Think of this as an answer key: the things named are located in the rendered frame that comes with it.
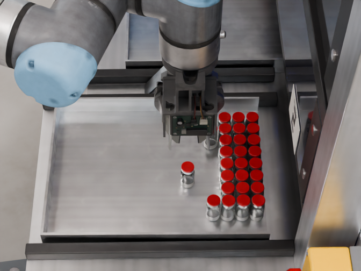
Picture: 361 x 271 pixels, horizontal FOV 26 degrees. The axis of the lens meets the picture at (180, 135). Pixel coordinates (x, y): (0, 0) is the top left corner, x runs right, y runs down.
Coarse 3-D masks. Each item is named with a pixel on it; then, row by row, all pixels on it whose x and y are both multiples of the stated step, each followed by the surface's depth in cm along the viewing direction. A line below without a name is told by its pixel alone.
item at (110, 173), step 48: (96, 144) 129; (144, 144) 129; (192, 144) 129; (48, 192) 121; (96, 192) 124; (144, 192) 124; (192, 192) 124; (48, 240) 117; (96, 240) 117; (144, 240) 117; (192, 240) 117
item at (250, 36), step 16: (224, 0) 149; (240, 0) 149; (256, 0) 149; (272, 0) 149; (128, 16) 142; (224, 16) 146; (240, 16) 146; (256, 16) 146; (272, 16) 146; (128, 32) 140; (144, 32) 144; (240, 32) 144; (256, 32) 144; (272, 32) 144; (128, 48) 139; (144, 48) 142; (224, 48) 142; (240, 48) 142; (256, 48) 142; (272, 48) 142; (128, 64) 136; (144, 64) 136; (160, 64) 136; (224, 64) 136; (240, 64) 137; (256, 64) 137; (272, 64) 137
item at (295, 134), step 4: (292, 92) 116; (292, 96) 116; (292, 100) 116; (292, 104) 116; (296, 104) 113; (292, 108) 116; (296, 108) 112; (292, 112) 116; (296, 112) 112; (296, 116) 112; (296, 120) 112; (296, 124) 113; (296, 128) 113; (292, 132) 116; (296, 132) 113; (292, 136) 116; (296, 136) 113; (296, 140) 113; (296, 144) 113; (296, 148) 114
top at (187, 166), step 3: (183, 162) 122; (186, 162) 121; (189, 162) 121; (183, 165) 121; (186, 165) 121; (189, 165) 121; (192, 165) 121; (183, 168) 121; (186, 168) 121; (189, 168) 121; (192, 168) 121; (183, 171) 121; (186, 171) 120; (189, 171) 120; (192, 171) 121
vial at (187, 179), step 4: (180, 172) 122; (184, 172) 121; (192, 172) 121; (180, 176) 123; (184, 176) 122; (188, 176) 121; (192, 176) 122; (180, 180) 124; (184, 180) 122; (188, 180) 122; (192, 180) 123; (184, 184) 123; (188, 184) 123; (192, 184) 124
